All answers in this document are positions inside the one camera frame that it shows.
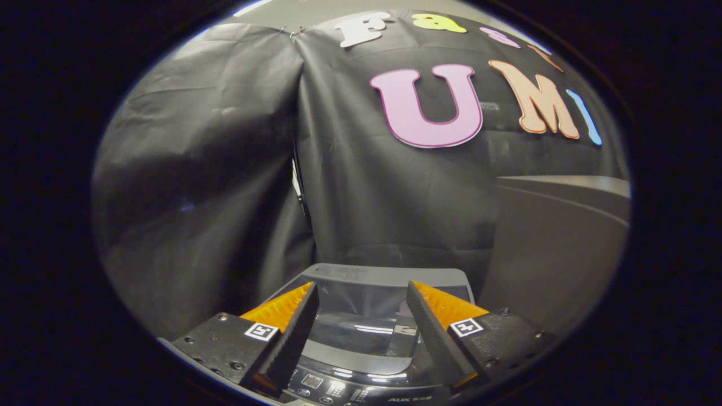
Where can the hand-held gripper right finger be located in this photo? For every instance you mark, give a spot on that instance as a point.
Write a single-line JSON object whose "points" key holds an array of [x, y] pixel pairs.
{"points": [[434, 338]]}

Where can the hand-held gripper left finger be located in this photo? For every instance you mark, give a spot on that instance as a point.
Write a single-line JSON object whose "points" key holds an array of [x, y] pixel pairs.
{"points": [[293, 338]]}

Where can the dark grey washing machine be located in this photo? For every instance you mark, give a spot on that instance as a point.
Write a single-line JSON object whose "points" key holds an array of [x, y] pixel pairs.
{"points": [[338, 389]]}

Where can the grey cabinet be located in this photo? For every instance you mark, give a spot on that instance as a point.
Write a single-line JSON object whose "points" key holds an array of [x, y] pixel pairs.
{"points": [[553, 254]]}

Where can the black backdrop cloth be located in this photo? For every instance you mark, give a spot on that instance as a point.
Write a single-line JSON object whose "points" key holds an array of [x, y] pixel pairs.
{"points": [[366, 197]]}

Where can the metal stand pole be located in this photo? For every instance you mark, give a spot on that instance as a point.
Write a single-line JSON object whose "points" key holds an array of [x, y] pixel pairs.
{"points": [[297, 180]]}

